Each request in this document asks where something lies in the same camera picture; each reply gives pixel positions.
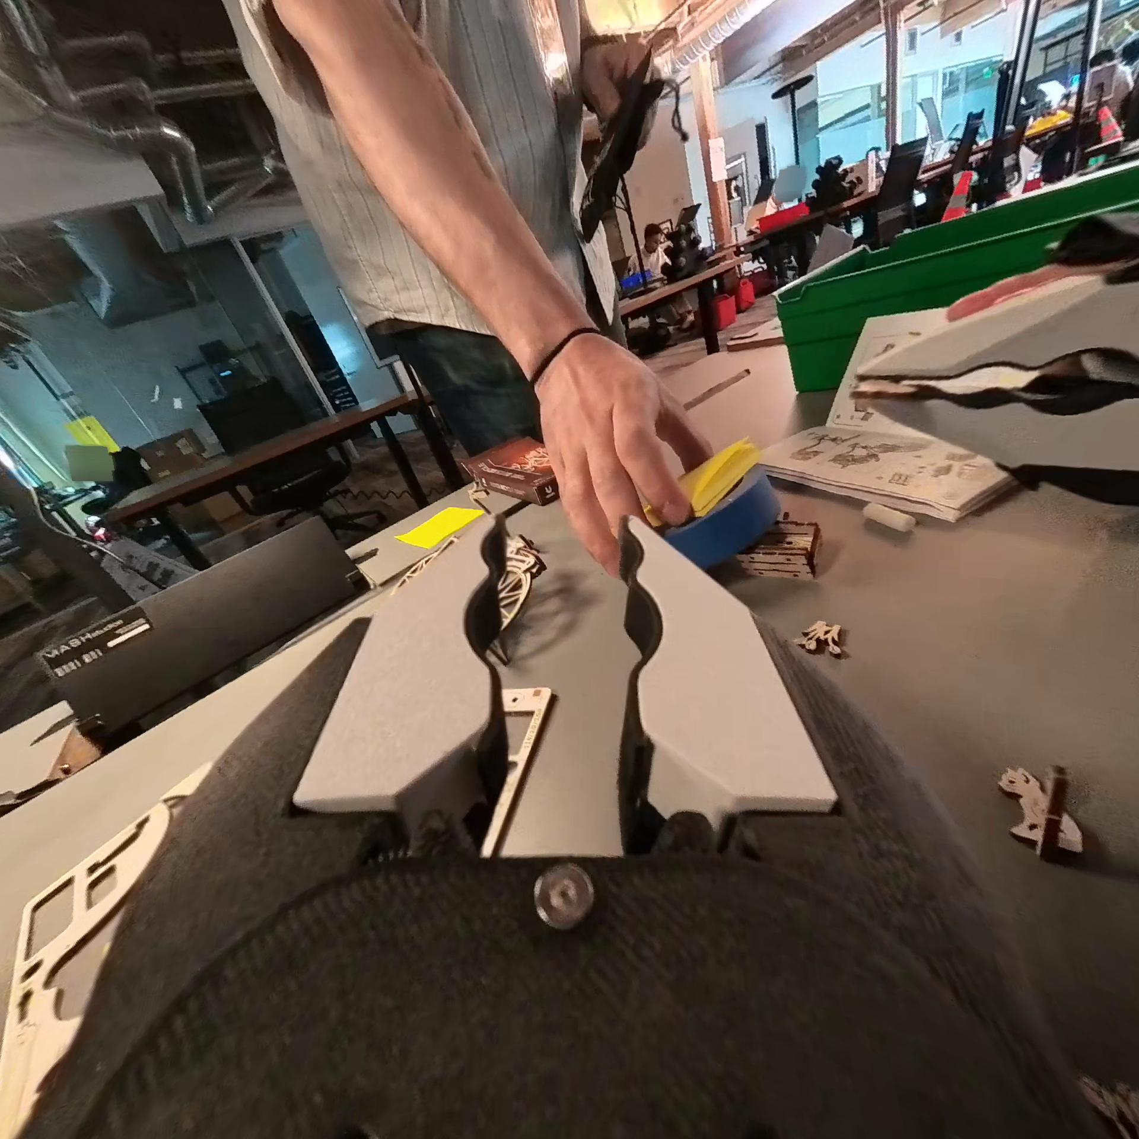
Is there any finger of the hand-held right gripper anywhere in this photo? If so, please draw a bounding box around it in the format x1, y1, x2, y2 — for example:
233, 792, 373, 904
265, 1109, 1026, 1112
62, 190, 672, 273
850, 378, 1139, 507
853, 265, 1139, 388

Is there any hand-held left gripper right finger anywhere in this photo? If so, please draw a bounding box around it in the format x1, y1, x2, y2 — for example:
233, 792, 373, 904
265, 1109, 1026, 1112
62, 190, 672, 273
618, 514, 841, 855

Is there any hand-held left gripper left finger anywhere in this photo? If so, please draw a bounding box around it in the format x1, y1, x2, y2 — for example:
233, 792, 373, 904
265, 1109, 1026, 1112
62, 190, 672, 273
292, 512, 512, 856

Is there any toothed wooden rod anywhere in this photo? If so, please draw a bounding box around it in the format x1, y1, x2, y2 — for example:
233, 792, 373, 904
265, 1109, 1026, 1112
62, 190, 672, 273
1036, 765, 1073, 863

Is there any another person's forearm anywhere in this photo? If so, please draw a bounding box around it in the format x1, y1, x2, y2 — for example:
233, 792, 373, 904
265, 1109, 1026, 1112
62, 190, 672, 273
267, 0, 607, 383

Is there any wooden cart model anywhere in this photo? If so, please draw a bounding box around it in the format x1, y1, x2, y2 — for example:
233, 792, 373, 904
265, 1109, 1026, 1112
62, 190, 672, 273
390, 533, 548, 666

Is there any person's right hand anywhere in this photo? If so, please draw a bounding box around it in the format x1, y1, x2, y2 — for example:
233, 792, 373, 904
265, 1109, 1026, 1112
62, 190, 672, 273
948, 265, 1073, 324

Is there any green plastic bin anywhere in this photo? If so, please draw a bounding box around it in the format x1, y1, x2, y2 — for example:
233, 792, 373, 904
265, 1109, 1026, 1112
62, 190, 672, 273
775, 165, 1139, 395

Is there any instruction booklet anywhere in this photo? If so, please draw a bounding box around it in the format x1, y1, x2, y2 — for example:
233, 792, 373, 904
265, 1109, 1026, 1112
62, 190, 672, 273
762, 426, 1021, 524

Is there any blue tape roll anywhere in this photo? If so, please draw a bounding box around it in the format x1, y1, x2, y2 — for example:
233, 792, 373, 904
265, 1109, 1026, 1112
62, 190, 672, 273
663, 466, 784, 572

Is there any single yellow sticky note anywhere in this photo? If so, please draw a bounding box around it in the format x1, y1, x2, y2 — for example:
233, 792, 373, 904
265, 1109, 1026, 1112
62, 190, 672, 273
394, 505, 487, 548

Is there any black equipment case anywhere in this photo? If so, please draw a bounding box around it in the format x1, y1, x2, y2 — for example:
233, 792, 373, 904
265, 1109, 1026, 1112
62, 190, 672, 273
36, 516, 370, 739

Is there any yellow sticky note pad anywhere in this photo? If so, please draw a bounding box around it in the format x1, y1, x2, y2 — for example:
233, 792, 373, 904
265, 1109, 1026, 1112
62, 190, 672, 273
643, 436, 765, 526

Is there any dark red box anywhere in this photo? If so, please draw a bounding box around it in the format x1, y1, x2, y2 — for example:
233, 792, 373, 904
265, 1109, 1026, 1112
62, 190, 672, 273
460, 436, 562, 507

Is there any wooden strip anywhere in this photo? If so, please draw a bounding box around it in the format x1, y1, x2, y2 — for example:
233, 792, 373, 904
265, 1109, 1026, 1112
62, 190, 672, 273
680, 370, 753, 412

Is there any brown background table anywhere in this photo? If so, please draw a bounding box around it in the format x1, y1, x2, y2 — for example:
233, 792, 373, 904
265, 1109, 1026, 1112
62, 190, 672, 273
106, 392, 446, 572

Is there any silver ceiling duct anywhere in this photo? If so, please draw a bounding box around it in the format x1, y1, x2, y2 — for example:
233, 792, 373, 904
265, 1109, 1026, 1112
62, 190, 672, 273
0, 0, 296, 224

